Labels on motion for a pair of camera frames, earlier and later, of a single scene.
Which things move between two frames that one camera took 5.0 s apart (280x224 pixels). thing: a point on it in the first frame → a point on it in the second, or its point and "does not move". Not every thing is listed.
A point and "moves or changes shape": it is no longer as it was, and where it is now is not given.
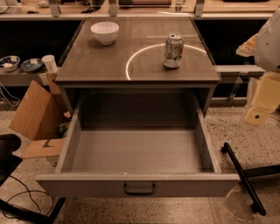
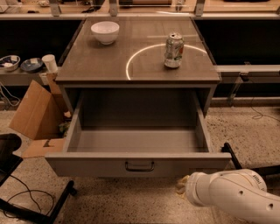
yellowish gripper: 269,48 → 191,186
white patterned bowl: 10,63 does not move
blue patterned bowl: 31,65 does not move
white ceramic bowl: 105,31 does not move
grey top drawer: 137,143 moves or changes shape
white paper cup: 49,59 does not move
